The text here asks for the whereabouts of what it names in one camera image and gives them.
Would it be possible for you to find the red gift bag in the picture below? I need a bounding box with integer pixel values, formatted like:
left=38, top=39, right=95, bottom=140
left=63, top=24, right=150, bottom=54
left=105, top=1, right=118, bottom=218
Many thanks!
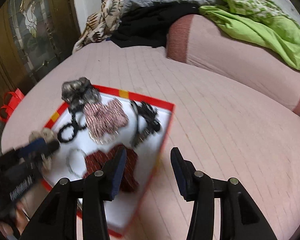
left=0, top=88, right=24, bottom=123

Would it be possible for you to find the green blanket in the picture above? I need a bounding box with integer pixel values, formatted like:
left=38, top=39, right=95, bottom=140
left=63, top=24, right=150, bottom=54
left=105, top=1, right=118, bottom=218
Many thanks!
left=199, top=0, right=300, bottom=71

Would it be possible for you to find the black claw hair clip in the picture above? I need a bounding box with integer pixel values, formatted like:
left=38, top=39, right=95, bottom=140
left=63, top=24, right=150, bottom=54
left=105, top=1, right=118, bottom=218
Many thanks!
left=130, top=100, right=161, bottom=148

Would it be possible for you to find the wooden glass door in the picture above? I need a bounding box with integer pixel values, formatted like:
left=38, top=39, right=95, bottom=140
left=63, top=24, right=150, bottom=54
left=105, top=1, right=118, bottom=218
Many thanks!
left=0, top=0, right=79, bottom=107

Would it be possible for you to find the red white checked scrunchie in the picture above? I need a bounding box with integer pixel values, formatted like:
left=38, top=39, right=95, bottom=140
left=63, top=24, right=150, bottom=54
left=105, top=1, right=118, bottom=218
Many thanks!
left=83, top=98, right=129, bottom=139

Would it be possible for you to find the pink quilted bed cover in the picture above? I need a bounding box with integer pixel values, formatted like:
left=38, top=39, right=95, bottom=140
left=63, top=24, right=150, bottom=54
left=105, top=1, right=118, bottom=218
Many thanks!
left=1, top=41, right=300, bottom=239

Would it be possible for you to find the person's left hand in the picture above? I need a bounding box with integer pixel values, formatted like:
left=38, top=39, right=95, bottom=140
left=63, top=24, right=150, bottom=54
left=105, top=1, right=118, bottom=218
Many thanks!
left=0, top=201, right=29, bottom=239

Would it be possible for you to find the red polka dot scrunchie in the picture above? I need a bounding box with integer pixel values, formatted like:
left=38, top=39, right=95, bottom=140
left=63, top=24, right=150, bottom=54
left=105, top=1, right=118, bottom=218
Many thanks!
left=83, top=144, right=139, bottom=193

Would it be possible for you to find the pink quilted bolster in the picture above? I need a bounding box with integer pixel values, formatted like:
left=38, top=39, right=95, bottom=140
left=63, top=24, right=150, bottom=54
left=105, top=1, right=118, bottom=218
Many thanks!
left=166, top=15, right=300, bottom=116

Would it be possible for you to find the black coil hair tie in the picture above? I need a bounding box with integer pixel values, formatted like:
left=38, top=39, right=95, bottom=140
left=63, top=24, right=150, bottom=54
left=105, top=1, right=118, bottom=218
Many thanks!
left=68, top=108, right=88, bottom=132

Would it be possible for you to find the white pearl bracelet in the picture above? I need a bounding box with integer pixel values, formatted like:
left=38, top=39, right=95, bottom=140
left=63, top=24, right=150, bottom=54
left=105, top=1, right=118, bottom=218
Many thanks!
left=65, top=148, right=89, bottom=178

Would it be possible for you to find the leaf patterned cloth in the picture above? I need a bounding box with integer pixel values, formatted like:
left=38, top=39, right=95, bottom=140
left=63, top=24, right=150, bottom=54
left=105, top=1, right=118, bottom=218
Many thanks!
left=72, top=0, right=125, bottom=54

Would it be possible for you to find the small black scrunchie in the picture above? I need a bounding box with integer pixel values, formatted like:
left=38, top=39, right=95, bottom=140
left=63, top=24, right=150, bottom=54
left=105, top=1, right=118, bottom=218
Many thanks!
left=57, top=123, right=78, bottom=144

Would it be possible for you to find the white dotted scrunchie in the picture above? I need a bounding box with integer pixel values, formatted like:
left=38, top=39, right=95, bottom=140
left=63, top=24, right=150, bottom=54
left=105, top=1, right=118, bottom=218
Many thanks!
left=29, top=127, right=57, bottom=142

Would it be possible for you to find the red white shallow box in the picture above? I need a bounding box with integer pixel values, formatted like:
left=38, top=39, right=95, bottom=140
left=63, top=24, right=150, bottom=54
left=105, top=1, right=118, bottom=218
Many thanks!
left=42, top=86, right=174, bottom=238

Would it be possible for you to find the black cloth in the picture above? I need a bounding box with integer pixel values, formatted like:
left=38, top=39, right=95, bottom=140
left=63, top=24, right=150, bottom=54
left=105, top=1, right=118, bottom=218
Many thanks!
left=110, top=2, right=199, bottom=48

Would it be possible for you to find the grey metallic scrunchie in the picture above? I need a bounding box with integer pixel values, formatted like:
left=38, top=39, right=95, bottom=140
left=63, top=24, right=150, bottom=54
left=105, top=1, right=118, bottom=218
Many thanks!
left=62, top=77, right=101, bottom=113

